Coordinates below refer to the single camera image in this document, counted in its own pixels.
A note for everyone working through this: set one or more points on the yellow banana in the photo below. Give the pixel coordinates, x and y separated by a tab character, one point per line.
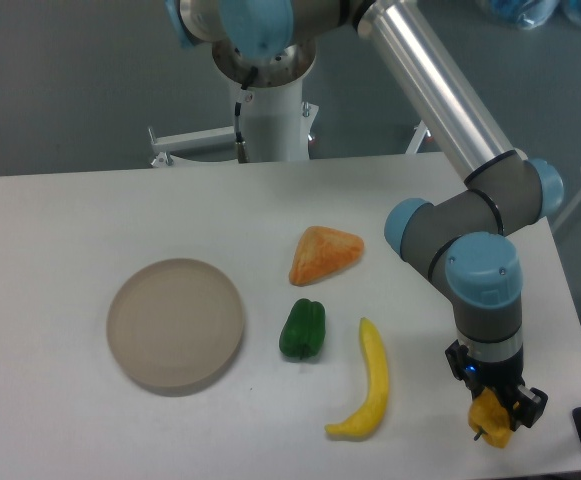
363	422

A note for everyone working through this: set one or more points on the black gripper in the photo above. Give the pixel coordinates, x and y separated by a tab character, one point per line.
504	378

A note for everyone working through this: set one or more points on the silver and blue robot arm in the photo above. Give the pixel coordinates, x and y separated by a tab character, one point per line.
460	246

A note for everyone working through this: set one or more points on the green bell pepper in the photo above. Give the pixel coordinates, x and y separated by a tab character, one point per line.
303	334

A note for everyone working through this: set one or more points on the yellow bell pepper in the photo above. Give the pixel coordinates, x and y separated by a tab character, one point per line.
489	420

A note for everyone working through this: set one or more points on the orange triangular sandwich slice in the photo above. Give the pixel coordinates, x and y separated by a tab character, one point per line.
323	251

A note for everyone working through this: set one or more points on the blue plastic bags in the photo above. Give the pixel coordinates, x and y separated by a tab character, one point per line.
528	15

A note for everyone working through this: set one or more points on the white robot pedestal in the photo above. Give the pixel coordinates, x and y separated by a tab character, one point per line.
271	121

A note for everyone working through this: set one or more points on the beige round plate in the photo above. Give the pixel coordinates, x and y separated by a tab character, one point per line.
175	326

